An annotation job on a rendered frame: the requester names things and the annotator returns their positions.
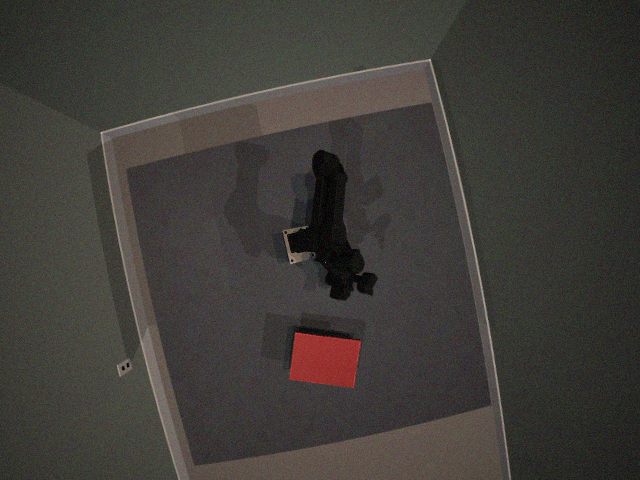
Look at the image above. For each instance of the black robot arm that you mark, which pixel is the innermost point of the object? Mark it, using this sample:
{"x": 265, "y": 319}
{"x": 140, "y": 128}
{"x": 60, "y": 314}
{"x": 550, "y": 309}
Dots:
{"x": 327, "y": 232}

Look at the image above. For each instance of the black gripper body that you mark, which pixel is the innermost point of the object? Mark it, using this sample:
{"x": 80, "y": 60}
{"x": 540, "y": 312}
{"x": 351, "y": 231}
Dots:
{"x": 366, "y": 282}

